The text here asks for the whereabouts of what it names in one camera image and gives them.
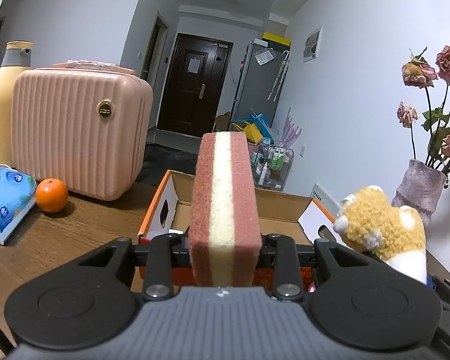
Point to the yellow black box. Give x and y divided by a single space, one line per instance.
276 39

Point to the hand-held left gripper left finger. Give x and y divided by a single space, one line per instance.
178 249

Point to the open side doorway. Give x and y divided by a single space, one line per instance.
153 48

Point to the blue and yellow bags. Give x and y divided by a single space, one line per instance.
253 129

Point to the pink bucket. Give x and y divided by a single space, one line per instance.
254 149

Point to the pink sponge yellow stripe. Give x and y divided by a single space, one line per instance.
225 202

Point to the pink textured vase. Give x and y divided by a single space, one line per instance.
420 191

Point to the yellow white plush toy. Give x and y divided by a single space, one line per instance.
382 225

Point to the brown open cardboard box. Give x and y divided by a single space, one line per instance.
222 122

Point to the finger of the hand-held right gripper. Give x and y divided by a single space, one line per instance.
431 282

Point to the white wall electrical panel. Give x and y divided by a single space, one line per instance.
312 45

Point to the orange fruit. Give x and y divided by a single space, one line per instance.
51 195

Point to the white paper on door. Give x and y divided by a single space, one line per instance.
194 65

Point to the white wall socket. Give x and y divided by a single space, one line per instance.
303 151

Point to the light blue soft tissue pack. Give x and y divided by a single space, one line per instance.
5 202

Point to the dark brown entrance door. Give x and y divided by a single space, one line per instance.
191 97

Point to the grey refrigerator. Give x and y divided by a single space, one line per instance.
257 90

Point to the black bag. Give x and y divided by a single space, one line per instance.
165 163

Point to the pink ribbed suitcase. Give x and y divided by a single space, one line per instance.
71 135

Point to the orange white cardboard box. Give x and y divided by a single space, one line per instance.
281 210

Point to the yellow bottle grey collar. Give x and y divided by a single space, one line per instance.
2 112

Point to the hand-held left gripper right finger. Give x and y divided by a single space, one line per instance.
268 249

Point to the white folded umbrella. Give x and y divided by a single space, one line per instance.
279 77

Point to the clear plastic bag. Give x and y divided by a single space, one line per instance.
264 56

